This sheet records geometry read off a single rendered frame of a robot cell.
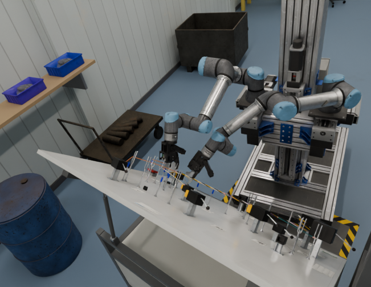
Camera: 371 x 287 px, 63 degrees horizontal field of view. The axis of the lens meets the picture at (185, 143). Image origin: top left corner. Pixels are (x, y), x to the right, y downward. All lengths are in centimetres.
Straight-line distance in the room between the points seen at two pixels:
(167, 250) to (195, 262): 18
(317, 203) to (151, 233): 149
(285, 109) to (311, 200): 128
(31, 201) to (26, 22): 173
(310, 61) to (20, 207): 233
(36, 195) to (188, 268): 136
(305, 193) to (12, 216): 237
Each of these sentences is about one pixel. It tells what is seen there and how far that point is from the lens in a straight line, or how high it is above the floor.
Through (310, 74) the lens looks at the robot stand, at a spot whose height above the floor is 132.
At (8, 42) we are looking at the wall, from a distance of 332.
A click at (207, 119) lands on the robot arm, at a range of 164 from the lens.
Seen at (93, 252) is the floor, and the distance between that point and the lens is 308.
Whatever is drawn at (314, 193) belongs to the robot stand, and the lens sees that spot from 291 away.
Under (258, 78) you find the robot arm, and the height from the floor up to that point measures 135.
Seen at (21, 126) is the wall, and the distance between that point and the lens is 344.
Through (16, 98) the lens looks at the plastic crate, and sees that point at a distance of 296.
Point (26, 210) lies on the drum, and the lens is 256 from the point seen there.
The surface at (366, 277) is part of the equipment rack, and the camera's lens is 97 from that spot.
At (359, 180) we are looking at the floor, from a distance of 341.
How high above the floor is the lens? 239
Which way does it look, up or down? 39 degrees down
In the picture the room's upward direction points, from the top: 12 degrees counter-clockwise
